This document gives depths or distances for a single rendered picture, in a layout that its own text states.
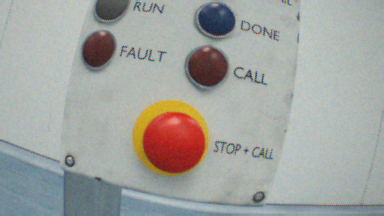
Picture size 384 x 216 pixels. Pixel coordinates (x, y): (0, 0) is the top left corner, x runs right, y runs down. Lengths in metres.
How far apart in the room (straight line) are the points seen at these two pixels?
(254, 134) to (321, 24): 3.61
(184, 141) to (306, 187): 3.68
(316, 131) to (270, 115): 3.56
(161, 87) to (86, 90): 0.06
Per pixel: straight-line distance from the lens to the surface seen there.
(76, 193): 0.46
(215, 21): 0.39
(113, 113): 0.39
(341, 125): 4.05
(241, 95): 0.40
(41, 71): 3.88
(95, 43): 0.38
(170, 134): 0.36
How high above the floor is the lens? 0.90
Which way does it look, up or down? 3 degrees down
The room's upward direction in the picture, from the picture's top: 11 degrees clockwise
